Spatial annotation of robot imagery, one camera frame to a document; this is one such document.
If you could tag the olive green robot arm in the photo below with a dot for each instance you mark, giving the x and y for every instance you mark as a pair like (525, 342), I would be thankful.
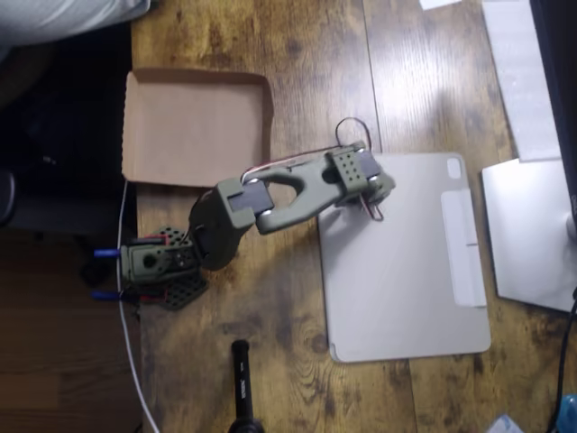
(315, 191)

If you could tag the cardboard tray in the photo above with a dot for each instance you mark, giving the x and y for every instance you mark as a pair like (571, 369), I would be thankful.
(194, 126)

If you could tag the beige tablet case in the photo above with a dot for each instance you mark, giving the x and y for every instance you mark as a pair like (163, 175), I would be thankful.
(396, 270)

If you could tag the silver monitor stand base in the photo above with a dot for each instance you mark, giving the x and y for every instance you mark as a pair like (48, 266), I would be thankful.
(527, 234)

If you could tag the white foam sheet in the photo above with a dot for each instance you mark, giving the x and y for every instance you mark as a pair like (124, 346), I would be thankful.
(518, 81)

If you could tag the white paper sheet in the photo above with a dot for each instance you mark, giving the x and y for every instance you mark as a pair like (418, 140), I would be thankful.
(435, 3)

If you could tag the black monitor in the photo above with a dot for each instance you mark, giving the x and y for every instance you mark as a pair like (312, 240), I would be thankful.
(559, 67)

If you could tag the white blue packet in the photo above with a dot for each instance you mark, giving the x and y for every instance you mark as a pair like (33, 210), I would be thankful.
(505, 425)

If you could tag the blue round object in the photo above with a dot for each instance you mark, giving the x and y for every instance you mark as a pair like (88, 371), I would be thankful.
(569, 412)

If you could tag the person in grey clothing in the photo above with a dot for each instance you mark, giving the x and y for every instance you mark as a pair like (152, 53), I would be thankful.
(49, 18)

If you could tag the black chair armrest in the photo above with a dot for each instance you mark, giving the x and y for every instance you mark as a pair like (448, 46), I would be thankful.
(5, 198)

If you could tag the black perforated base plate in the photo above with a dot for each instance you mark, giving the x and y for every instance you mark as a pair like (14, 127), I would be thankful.
(185, 291)

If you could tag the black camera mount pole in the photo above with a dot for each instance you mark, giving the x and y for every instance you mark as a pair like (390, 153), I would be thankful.
(243, 383)

